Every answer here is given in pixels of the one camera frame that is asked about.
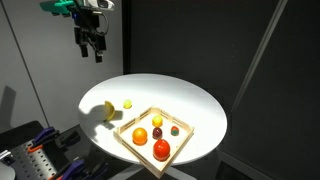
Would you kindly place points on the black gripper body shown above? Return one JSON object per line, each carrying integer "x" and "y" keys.
{"x": 90, "y": 31}

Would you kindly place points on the small yellow-green plastic ball fruit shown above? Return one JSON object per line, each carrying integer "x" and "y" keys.
{"x": 127, "y": 104}

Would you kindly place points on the small yellow-orange plastic fruit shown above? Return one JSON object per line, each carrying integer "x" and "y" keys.
{"x": 157, "y": 120}

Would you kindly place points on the light wooden slatted crate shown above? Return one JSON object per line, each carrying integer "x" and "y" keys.
{"x": 146, "y": 151}

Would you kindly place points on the yellow plastic banana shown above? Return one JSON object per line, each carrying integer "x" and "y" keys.
{"x": 109, "y": 110}

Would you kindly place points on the orange plastic orange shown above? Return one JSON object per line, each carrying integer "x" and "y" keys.
{"x": 139, "y": 136}

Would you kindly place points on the purple and orange spring clamp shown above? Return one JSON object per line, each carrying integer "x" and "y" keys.
{"x": 45, "y": 136}
{"x": 75, "y": 166}

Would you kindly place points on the dark purple plastic plum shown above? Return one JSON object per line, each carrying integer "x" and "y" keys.
{"x": 157, "y": 133}

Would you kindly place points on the small red plastic strawberry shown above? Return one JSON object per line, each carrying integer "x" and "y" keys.
{"x": 174, "y": 130}

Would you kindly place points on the red plastic tomato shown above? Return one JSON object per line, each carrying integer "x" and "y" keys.
{"x": 161, "y": 150}

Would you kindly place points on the perforated metal breadboard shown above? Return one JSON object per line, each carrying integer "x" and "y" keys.
{"x": 31, "y": 165}

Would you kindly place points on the light grey rounded object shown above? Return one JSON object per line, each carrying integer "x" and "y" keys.
{"x": 6, "y": 171}

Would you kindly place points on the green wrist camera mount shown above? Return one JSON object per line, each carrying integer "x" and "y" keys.
{"x": 58, "y": 6}

